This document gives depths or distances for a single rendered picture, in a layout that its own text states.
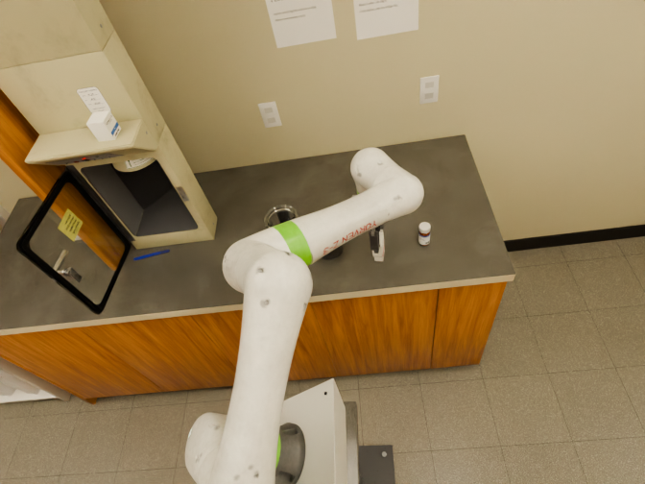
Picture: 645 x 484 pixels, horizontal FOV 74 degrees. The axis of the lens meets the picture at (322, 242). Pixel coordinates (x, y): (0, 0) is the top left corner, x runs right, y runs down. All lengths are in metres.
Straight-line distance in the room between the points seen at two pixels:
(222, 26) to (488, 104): 1.05
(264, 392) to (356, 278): 0.75
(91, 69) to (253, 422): 0.95
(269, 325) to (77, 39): 0.86
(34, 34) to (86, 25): 0.13
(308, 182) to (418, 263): 0.59
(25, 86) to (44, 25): 0.20
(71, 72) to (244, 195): 0.79
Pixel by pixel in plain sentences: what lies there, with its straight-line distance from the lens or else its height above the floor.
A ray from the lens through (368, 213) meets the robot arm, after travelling 1.01.
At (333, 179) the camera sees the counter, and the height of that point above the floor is 0.94.
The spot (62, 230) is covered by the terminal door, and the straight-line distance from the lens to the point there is 1.53.
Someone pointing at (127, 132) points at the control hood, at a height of 1.51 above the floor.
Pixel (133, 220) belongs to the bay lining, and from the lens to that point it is 1.79.
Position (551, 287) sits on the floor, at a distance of 2.65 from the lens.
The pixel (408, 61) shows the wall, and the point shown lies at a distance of 1.72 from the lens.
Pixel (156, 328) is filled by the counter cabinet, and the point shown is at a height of 0.77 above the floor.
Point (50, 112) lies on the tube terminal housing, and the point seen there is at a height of 1.57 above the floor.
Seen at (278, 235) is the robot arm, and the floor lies 1.48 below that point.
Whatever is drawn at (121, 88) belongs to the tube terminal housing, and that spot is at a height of 1.61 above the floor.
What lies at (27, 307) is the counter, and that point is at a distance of 1.96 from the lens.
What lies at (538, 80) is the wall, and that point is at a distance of 1.93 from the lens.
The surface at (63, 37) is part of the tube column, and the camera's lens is 1.30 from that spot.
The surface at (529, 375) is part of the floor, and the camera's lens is 2.39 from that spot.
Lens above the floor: 2.17
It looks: 52 degrees down
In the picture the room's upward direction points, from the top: 15 degrees counter-clockwise
